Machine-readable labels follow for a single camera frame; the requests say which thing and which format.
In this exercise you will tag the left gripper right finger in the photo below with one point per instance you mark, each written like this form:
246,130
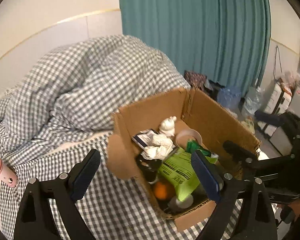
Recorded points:
256,218

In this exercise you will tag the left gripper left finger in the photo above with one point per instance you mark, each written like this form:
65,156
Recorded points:
35,220

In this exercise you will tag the silver foil snack packet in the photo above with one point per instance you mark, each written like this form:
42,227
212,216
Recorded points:
144,138

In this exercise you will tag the pink baby bottle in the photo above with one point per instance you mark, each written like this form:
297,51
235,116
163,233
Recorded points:
7,175

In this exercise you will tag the checked bed sheet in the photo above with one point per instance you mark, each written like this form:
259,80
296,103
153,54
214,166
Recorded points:
112,208

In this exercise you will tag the white suitcase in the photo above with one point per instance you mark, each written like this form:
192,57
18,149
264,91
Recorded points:
277,98

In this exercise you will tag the large clear water bottle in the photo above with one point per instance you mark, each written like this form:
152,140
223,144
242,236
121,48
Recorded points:
253,101

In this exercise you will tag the green plastic package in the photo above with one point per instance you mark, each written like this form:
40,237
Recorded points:
178,171

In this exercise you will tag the orange fruit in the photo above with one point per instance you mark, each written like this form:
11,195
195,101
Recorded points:
163,190

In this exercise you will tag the brown cardboard box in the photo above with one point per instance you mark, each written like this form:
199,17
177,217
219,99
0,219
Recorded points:
193,109

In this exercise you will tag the crumpled white paper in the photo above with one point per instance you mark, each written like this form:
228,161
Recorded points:
160,148

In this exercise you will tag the white toy figure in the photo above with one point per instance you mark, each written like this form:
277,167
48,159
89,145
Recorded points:
167,126

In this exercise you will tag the dark patterned bag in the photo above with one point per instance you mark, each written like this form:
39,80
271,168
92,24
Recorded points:
195,79

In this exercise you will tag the grey checked duvet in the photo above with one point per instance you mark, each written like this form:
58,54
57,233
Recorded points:
72,91

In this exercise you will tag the teal curtain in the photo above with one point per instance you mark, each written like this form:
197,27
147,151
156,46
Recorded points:
226,40

